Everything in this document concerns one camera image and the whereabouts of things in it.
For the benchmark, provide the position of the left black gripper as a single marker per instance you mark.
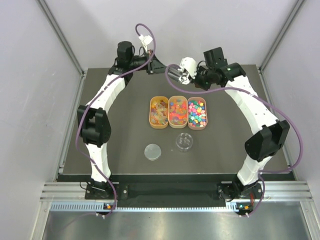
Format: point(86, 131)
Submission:
point(151, 65)

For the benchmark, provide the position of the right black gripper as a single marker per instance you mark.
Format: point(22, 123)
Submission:
point(200, 69)

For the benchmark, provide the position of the silver metal scoop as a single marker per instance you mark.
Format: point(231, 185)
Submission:
point(178, 75)

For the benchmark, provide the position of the pink tray colourful candies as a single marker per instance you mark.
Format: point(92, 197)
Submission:
point(197, 113)

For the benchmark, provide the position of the orange tray yellow gummies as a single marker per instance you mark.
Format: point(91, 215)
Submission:
point(159, 112)

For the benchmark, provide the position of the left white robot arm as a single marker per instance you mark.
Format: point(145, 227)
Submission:
point(94, 127)

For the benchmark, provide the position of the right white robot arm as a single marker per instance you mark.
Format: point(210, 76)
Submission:
point(268, 132)

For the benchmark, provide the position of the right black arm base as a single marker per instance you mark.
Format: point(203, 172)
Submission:
point(229, 191)

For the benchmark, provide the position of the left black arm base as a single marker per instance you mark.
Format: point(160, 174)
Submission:
point(98, 191)

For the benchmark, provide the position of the clear round jar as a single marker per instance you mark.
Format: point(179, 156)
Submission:
point(184, 142)

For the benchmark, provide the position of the clear round lid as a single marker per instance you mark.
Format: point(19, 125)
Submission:
point(152, 152)

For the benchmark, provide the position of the black base crossbar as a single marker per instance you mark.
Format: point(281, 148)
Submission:
point(130, 190)

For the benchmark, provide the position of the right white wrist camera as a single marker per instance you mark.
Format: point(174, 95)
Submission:
point(188, 68)

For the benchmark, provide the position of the left aluminium frame post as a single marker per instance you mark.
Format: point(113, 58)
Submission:
point(45, 8)

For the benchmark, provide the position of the aluminium frame post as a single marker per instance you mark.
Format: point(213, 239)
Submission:
point(289, 20)
point(45, 8)

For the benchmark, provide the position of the right aluminium frame post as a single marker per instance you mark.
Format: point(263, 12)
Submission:
point(289, 20)

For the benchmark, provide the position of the aluminium front rail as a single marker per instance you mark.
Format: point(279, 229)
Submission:
point(277, 191)

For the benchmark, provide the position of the grey slotted cable duct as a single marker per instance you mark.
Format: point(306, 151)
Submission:
point(106, 207)

